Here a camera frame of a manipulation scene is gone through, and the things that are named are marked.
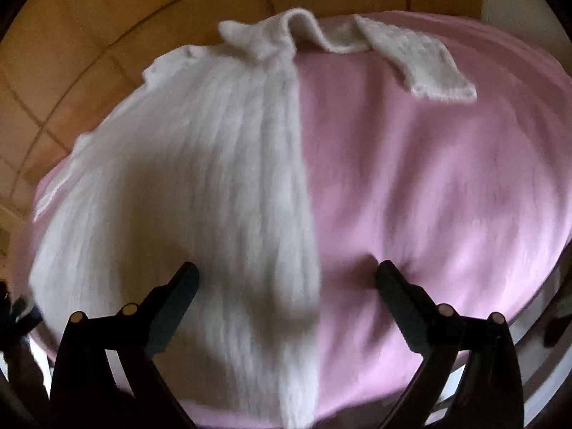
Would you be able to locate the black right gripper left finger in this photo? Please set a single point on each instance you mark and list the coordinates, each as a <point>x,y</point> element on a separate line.
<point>104,375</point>

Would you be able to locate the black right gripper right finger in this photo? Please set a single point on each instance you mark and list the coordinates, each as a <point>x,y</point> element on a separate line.
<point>490,391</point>

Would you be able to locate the white knitted sweater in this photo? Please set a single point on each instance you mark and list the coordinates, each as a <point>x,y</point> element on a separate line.
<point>203,163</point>

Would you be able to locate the pink bed sheet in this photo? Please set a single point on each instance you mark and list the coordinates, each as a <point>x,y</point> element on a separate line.
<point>470,200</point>

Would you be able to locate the brown wooden wardrobe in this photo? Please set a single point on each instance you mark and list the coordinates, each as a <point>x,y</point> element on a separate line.
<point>65,64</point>

